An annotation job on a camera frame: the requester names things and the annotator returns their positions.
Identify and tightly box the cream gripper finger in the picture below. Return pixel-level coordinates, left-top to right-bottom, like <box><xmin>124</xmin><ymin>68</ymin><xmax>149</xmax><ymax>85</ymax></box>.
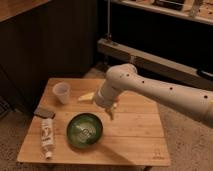
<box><xmin>78</xmin><ymin>92</ymin><xmax>94</xmax><ymax>101</ymax></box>
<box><xmin>105</xmin><ymin>103</ymin><xmax>117</xmax><ymax>120</ymax></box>

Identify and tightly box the wooden shelf with items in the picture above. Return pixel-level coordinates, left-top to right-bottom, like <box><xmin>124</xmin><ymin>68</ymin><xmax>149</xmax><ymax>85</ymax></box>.
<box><xmin>112</xmin><ymin>0</ymin><xmax>213</xmax><ymax>26</ymax></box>

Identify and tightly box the wooden bench beam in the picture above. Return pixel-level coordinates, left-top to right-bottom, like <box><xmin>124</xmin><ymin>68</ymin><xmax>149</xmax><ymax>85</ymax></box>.
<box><xmin>97</xmin><ymin>38</ymin><xmax>213</xmax><ymax>90</ymax></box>

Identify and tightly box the white tube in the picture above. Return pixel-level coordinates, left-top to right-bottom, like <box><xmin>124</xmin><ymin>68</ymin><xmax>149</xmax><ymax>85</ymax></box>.
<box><xmin>41</xmin><ymin>118</ymin><xmax>54</xmax><ymax>160</ymax></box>

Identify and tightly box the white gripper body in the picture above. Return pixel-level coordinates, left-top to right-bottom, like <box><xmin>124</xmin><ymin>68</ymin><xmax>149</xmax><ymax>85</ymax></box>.
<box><xmin>94</xmin><ymin>81</ymin><xmax>119</xmax><ymax>108</ymax></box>

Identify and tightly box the green ceramic bowl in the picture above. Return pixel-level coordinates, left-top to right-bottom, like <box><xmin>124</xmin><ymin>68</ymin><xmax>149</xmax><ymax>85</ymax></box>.
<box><xmin>66</xmin><ymin>113</ymin><xmax>103</xmax><ymax>149</ymax></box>

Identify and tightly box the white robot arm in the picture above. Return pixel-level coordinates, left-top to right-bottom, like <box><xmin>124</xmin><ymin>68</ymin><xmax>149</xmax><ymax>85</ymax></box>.
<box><xmin>78</xmin><ymin>63</ymin><xmax>213</xmax><ymax>128</ymax></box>

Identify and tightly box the metal vertical pole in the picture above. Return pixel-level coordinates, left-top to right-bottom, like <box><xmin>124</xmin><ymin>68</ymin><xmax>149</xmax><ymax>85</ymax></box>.
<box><xmin>107</xmin><ymin>0</ymin><xmax>111</xmax><ymax>42</ymax></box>

